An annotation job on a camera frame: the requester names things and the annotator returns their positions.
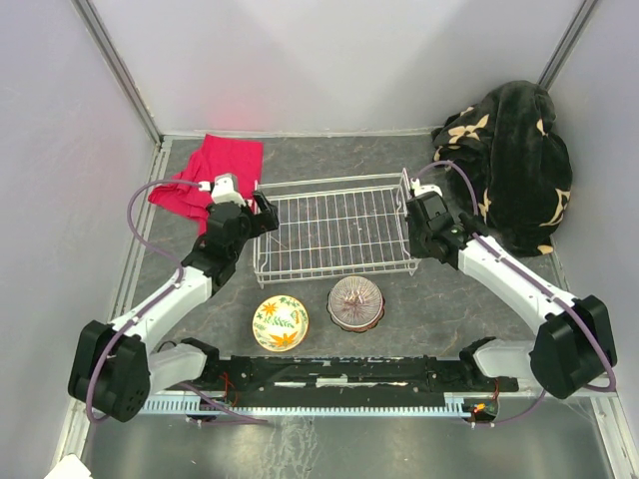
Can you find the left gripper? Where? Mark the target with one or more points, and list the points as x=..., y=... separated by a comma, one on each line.
x=267, y=220

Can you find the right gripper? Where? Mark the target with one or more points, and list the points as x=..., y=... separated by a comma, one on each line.
x=413, y=245

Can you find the white wire dish rack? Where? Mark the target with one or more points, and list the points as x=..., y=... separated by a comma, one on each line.
x=334, y=227

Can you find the floral orange green bowl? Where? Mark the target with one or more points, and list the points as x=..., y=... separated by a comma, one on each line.
x=280, y=323

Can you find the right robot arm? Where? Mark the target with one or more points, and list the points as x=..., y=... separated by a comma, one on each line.
x=573, y=342

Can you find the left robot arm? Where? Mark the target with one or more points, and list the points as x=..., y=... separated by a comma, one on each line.
x=117, y=367

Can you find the red folded t-shirt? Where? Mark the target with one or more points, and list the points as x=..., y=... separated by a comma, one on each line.
x=216, y=156

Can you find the black floral blanket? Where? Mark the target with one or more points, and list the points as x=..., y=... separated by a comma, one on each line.
x=505, y=162

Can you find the purple striped bowl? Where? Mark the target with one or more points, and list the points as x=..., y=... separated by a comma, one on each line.
x=357, y=289

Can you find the white paper corner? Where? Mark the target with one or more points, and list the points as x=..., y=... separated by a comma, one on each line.
x=69, y=467

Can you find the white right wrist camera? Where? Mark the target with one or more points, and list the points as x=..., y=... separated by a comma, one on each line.
x=424, y=188

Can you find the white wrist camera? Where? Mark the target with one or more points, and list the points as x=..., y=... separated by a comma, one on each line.
x=424, y=188
x=223, y=189

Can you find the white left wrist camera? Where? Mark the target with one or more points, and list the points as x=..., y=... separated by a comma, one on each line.
x=223, y=189

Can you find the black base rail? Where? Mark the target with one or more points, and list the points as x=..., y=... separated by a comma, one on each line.
x=324, y=382

